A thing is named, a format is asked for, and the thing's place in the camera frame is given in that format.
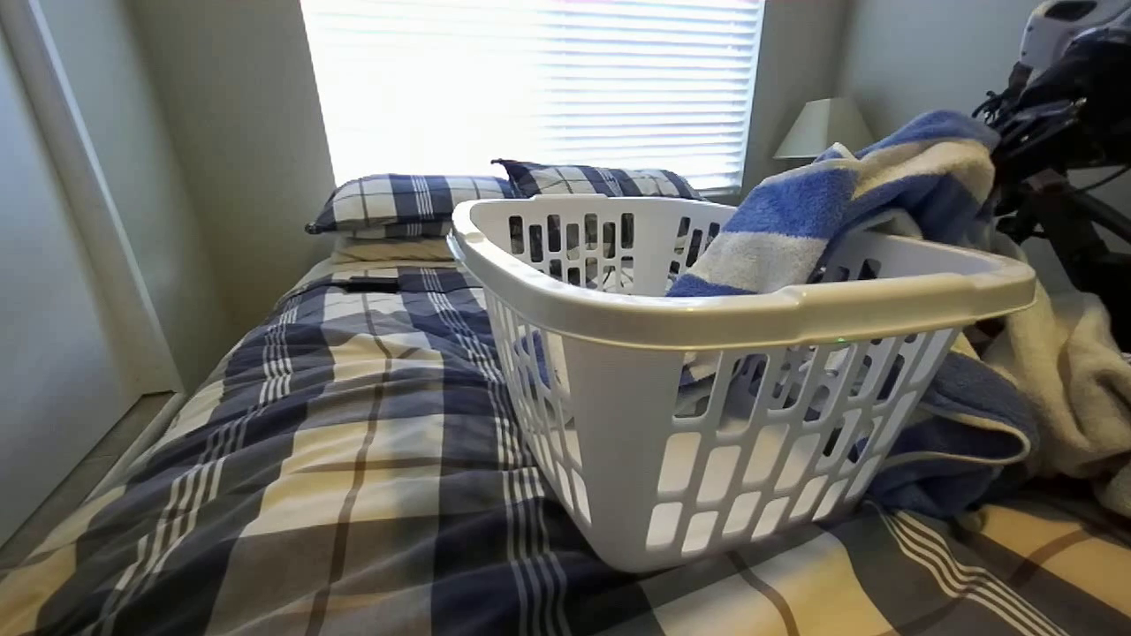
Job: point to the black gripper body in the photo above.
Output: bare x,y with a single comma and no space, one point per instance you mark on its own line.
1061,111

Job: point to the white and blue towel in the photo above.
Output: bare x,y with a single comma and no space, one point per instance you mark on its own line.
800,199

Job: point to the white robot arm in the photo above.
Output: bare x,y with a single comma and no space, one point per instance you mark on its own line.
1080,36

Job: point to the plaid bed comforter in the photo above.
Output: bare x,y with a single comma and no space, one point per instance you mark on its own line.
356,470

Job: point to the white table lamp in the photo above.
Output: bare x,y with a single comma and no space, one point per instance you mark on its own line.
819,131

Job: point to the blue denim clothing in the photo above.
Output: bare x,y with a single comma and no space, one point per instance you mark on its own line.
965,436

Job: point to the large plaid pillow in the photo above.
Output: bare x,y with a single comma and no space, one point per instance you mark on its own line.
587,179

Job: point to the white window blinds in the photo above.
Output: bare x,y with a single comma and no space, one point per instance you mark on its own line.
532,83

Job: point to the white plastic laundry basket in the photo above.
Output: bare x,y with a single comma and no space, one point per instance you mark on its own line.
612,410

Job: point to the small plaid pillow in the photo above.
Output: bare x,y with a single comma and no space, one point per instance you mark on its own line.
400,199

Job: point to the cream pillow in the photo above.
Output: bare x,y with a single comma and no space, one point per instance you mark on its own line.
392,248

